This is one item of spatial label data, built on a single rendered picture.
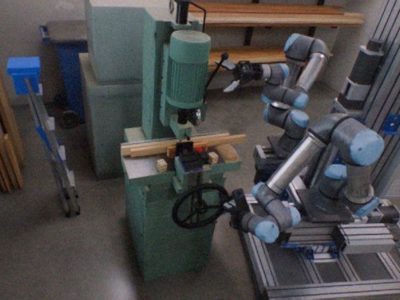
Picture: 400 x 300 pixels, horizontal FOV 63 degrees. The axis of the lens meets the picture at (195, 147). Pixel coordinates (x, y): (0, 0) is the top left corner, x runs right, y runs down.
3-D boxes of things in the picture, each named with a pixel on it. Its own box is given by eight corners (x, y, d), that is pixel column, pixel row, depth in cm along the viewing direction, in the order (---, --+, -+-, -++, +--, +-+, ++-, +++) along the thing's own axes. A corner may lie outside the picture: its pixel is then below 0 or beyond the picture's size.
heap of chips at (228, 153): (225, 162, 169) (226, 157, 167) (214, 146, 179) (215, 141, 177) (240, 160, 172) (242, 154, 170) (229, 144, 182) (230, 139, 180)
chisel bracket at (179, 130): (177, 142, 164) (179, 128, 159) (169, 128, 174) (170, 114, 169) (191, 140, 166) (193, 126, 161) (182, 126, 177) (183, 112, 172)
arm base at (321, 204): (331, 193, 171) (338, 179, 165) (345, 214, 159) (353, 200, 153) (304, 193, 168) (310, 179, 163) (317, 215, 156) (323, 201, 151)
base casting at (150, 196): (145, 204, 165) (145, 191, 159) (123, 140, 207) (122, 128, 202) (224, 189, 180) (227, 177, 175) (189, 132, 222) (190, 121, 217)
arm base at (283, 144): (296, 139, 210) (301, 126, 204) (305, 153, 198) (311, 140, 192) (274, 138, 208) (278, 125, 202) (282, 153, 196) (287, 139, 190)
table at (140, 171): (132, 202, 147) (132, 192, 144) (120, 161, 170) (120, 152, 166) (248, 181, 168) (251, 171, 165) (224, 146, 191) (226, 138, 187)
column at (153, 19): (149, 147, 189) (154, 19, 147) (141, 127, 205) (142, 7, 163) (185, 142, 196) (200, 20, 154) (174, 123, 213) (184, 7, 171)
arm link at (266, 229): (283, 239, 119) (264, 248, 116) (267, 229, 129) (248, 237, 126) (279, 219, 117) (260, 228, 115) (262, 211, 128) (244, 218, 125)
